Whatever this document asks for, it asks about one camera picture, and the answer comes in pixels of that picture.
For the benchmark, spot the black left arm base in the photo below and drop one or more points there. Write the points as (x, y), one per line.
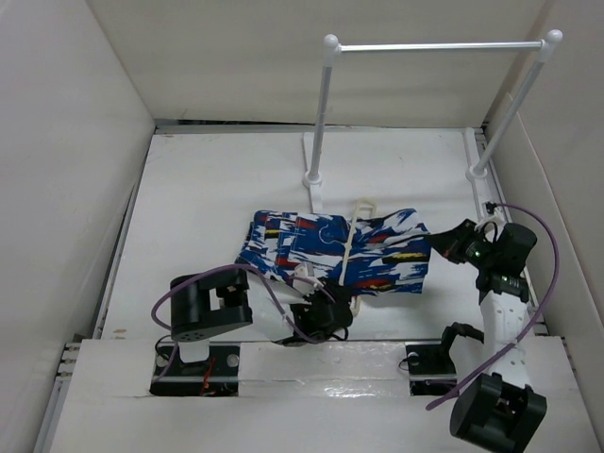
(217, 376)

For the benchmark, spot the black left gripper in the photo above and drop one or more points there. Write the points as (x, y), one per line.
(338, 291)

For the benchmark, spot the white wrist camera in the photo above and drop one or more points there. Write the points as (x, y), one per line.
(303, 279)
(491, 212)

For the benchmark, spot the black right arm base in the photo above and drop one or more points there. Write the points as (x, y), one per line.
(429, 366)

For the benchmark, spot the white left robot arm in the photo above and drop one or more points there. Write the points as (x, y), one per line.
(217, 302)

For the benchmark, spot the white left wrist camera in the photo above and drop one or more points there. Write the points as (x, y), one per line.
(303, 279)

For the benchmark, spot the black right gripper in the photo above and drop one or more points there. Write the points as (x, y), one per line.
(452, 241)

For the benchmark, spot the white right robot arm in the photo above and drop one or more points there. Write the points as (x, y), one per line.
(496, 407)

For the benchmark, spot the blue white red patterned trousers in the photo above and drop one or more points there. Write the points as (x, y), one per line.
(387, 254)

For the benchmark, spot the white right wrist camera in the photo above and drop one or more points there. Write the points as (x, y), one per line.
(491, 212)

